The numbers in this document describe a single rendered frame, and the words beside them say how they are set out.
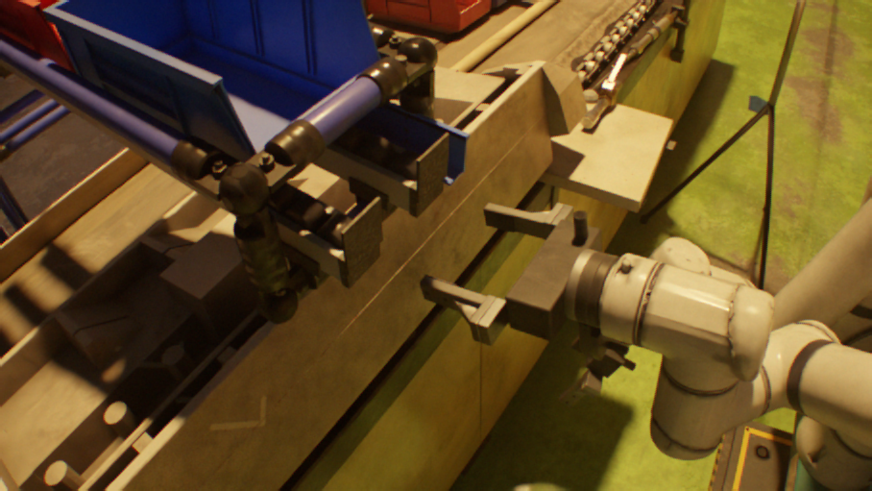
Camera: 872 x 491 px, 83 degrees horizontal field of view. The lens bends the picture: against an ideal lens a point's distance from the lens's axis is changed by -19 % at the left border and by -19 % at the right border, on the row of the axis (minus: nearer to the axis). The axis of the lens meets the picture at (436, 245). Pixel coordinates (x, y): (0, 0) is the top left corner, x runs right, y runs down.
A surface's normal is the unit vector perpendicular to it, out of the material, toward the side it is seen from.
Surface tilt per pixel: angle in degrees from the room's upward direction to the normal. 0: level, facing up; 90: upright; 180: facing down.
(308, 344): 80
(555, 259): 10
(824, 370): 56
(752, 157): 0
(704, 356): 82
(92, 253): 0
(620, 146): 0
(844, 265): 71
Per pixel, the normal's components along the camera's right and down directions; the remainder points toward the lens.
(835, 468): -0.70, 0.22
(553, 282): -0.20, -0.75
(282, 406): 0.81, 0.24
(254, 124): 0.03, -0.65
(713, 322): -0.45, -0.31
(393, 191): -0.56, 0.62
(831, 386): -0.95, -0.24
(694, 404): -0.42, 0.53
